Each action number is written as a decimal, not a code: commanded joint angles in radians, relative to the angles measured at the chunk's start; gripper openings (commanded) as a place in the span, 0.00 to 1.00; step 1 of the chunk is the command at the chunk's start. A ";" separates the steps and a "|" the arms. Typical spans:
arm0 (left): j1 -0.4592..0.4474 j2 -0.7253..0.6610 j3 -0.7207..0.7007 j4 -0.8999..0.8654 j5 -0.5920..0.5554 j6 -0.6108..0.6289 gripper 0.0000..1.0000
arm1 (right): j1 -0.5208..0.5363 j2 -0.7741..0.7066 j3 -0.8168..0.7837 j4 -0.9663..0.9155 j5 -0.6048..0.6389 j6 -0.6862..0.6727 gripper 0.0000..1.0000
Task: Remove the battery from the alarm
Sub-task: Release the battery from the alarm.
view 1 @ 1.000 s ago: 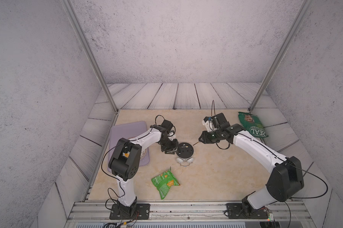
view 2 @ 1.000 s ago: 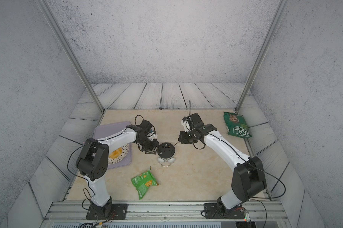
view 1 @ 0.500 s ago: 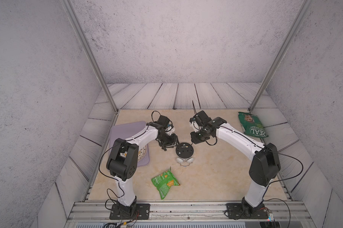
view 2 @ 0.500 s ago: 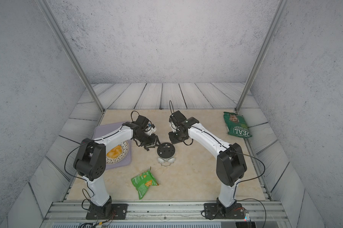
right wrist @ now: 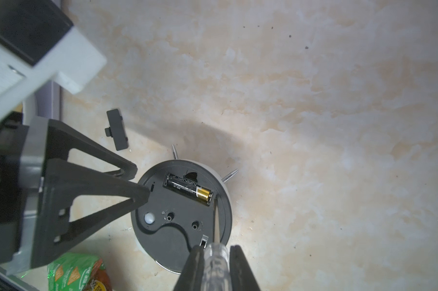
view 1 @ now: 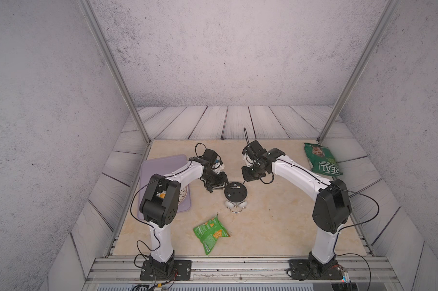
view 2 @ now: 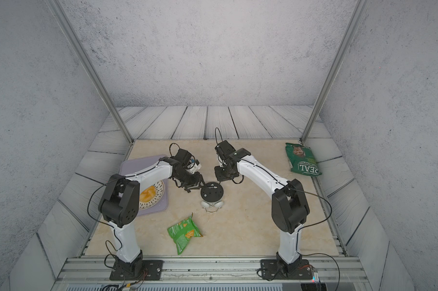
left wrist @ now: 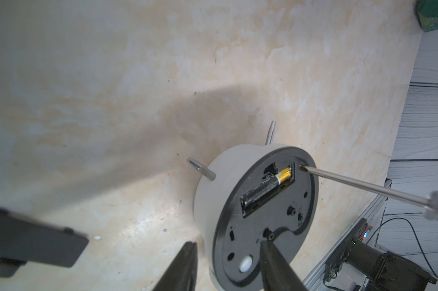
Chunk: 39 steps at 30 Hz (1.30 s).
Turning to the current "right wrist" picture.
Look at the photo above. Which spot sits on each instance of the black battery cover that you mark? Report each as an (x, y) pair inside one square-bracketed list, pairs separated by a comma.
[(116, 129)]

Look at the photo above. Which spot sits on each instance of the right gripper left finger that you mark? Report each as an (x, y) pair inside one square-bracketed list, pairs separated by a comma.
[(192, 274)]

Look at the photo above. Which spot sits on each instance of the white twin-bell alarm clock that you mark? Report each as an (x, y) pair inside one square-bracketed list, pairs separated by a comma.
[(170, 224)]

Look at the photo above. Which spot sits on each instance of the clear handle screwdriver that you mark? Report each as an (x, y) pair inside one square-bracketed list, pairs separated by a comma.
[(216, 276)]

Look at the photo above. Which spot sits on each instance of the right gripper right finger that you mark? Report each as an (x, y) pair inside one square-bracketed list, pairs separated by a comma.
[(242, 276)]

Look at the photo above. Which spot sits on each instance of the light green snack bag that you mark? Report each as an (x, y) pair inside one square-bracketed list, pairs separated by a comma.
[(78, 272)]

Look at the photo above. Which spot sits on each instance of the black gold AA battery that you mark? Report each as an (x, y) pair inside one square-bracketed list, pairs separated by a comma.
[(188, 187)]

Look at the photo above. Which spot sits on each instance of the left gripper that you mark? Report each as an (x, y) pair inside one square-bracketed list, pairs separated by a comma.
[(45, 212)]

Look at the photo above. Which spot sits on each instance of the purple tray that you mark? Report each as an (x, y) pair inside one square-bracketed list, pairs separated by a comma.
[(48, 100)]

